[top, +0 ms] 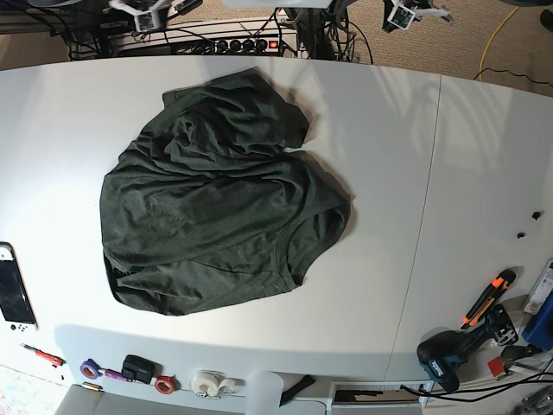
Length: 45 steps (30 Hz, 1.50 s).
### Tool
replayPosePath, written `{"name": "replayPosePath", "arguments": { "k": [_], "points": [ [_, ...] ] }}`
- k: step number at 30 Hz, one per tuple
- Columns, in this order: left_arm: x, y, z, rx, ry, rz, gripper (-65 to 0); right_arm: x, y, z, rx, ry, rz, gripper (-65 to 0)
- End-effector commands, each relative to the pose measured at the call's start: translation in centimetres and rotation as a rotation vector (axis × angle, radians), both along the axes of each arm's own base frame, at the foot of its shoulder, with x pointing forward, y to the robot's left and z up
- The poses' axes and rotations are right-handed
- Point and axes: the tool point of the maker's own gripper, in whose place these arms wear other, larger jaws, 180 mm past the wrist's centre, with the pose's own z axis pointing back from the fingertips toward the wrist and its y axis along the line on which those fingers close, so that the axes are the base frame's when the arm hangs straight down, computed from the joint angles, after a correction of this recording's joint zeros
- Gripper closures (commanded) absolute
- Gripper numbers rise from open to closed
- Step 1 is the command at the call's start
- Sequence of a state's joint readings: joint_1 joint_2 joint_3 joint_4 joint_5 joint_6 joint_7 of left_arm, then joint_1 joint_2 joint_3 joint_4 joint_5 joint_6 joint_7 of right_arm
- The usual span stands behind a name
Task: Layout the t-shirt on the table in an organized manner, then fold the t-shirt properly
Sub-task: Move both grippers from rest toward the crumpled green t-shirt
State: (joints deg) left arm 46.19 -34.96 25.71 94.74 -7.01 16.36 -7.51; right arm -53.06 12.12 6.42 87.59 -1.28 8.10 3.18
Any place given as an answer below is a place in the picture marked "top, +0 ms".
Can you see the dark green t-shirt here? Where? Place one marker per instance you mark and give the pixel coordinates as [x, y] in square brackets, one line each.
[215, 203]

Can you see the black power strip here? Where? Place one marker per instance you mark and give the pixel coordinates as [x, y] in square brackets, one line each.
[234, 47]

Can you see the translucent plastic cup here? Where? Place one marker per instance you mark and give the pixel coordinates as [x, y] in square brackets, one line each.
[263, 392]

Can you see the white tape roll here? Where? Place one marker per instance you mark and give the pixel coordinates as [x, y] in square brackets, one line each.
[207, 383]

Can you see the red tape roll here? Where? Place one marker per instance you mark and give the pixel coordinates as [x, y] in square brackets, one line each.
[165, 384]

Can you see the teal black power drill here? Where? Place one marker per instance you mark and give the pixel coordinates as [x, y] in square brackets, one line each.
[442, 354]

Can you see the purple marker pen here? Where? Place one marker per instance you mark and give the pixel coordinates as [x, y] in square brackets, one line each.
[114, 375]

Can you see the orange black utility knife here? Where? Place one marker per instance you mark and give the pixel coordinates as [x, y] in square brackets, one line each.
[488, 298]

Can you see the purple tape roll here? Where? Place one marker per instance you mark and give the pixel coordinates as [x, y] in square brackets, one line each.
[90, 369]

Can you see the brass bullet-shaped piece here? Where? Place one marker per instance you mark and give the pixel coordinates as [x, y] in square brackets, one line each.
[91, 386]

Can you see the red screwdriver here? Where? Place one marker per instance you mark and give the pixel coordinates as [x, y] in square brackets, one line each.
[53, 360]

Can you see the white handheld game console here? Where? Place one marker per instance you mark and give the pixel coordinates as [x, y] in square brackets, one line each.
[15, 305]

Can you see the blue box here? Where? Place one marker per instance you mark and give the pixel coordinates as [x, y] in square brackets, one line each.
[538, 331]

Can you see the black action camera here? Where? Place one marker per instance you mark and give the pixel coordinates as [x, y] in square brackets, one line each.
[136, 368]

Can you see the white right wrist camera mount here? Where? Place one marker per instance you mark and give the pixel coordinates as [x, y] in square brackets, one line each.
[152, 17]

